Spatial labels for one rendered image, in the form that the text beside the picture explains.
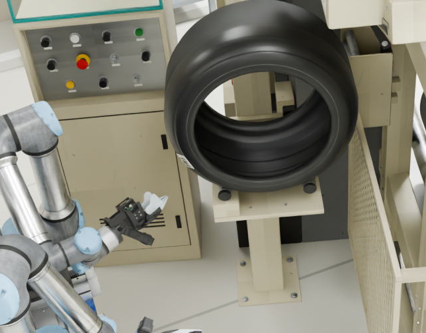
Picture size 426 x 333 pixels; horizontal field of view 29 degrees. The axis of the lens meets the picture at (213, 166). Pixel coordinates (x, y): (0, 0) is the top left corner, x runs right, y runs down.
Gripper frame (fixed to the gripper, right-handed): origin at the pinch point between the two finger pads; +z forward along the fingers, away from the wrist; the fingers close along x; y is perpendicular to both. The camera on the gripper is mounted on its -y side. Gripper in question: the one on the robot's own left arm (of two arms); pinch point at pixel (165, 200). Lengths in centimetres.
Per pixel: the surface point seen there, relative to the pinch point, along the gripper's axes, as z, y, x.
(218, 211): 16.5, -18.2, 4.5
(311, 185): 41.0, -20.7, -16.4
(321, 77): 47, 18, -36
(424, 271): 31, -31, -69
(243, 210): 24.1, -23.4, 2.9
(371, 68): 81, -1, -16
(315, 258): 68, -98, 52
